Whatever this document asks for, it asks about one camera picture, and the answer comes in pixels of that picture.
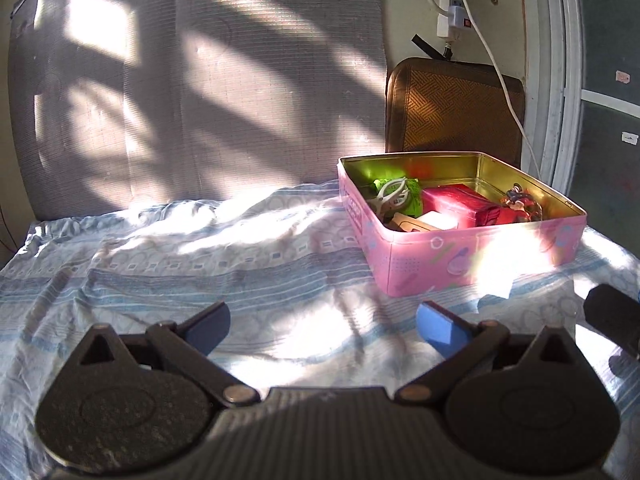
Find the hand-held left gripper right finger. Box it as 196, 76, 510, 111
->
395, 301, 577, 406

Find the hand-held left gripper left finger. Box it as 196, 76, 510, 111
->
74, 301, 260, 407

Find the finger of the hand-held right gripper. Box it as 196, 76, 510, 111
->
583, 283, 640, 357

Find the pink tin box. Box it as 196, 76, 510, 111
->
337, 151, 589, 298

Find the blue patterned bed sheet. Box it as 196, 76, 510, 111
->
0, 177, 640, 480

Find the small white box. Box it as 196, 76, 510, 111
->
415, 211, 459, 232

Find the red cardboard box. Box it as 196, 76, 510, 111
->
421, 184, 502, 231

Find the green packet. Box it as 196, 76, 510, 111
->
371, 177, 424, 217

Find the white plastic clip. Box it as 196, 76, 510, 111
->
369, 178, 417, 222

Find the brown woven cushion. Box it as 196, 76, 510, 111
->
384, 57, 526, 169

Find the black tape strip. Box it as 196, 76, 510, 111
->
411, 34, 446, 59

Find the white power strip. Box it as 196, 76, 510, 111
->
436, 0, 464, 39

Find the metal ring keychain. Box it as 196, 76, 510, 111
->
500, 187, 544, 222

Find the white window frame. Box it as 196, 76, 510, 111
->
520, 0, 640, 192

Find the grey fabric wall panel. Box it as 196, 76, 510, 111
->
9, 0, 389, 222

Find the long white cable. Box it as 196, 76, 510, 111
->
456, 0, 545, 177

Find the white adapter with red switch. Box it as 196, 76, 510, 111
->
447, 4, 474, 29

